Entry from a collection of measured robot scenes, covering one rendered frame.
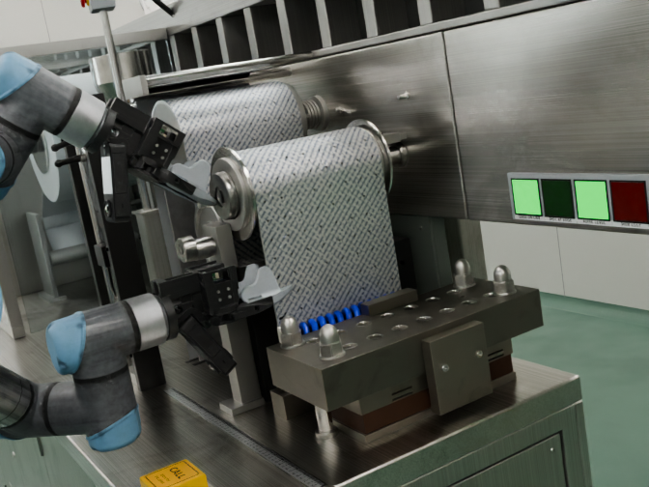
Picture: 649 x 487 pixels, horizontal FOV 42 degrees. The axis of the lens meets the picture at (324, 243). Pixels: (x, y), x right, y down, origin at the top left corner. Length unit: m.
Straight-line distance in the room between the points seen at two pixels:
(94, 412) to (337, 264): 0.44
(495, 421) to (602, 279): 3.26
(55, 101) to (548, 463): 0.88
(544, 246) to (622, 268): 0.51
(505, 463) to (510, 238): 3.64
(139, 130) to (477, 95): 0.50
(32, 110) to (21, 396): 0.38
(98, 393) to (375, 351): 0.38
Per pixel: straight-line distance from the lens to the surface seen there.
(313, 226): 1.31
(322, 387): 1.13
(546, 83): 1.19
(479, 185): 1.33
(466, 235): 1.66
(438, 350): 1.19
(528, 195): 1.24
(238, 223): 1.29
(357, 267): 1.36
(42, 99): 1.20
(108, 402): 1.18
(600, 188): 1.15
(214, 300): 1.21
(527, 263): 4.80
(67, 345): 1.15
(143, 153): 1.24
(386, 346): 1.16
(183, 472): 1.17
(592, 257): 4.46
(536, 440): 1.30
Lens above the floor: 1.40
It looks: 11 degrees down
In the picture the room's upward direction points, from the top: 10 degrees counter-clockwise
